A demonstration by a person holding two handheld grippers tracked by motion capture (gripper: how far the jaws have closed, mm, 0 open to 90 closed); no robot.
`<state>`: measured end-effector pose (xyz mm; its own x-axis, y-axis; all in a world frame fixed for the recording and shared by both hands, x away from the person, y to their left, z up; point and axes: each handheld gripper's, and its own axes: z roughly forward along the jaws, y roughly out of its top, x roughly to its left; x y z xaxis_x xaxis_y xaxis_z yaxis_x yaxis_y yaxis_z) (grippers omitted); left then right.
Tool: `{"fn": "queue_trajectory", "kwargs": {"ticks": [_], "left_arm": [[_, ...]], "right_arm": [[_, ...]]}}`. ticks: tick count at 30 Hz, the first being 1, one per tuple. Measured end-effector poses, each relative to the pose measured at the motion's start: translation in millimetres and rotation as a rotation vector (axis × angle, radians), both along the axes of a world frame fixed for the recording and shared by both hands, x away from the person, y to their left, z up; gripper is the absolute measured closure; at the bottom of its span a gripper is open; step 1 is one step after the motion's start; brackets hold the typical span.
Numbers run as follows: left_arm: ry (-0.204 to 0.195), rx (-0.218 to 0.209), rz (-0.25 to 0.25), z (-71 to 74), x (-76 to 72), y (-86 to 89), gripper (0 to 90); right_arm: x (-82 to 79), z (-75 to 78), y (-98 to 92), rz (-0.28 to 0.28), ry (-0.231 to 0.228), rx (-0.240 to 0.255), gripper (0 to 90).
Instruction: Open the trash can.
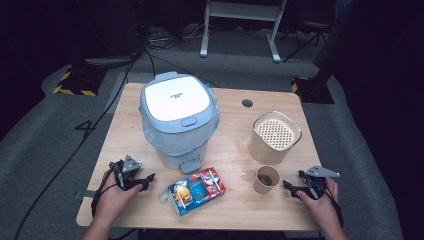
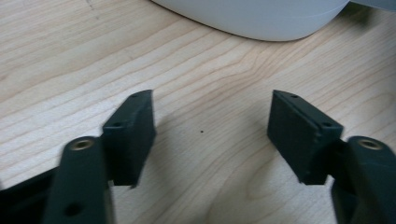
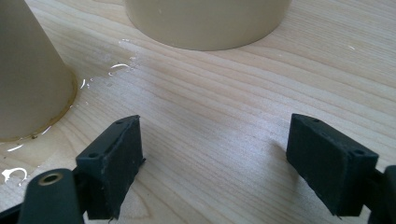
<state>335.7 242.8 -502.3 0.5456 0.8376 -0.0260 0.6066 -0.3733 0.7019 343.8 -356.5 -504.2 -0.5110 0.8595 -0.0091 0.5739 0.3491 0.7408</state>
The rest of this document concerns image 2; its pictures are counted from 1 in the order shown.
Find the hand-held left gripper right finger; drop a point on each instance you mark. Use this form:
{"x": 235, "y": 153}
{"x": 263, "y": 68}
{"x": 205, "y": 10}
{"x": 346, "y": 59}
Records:
{"x": 299, "y": 140}

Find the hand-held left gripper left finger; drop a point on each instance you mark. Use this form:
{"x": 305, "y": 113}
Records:
{"x": 130, "y": 140}

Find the white pedal trash can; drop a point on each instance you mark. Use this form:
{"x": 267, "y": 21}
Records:
{"x": 249, "y": 18}

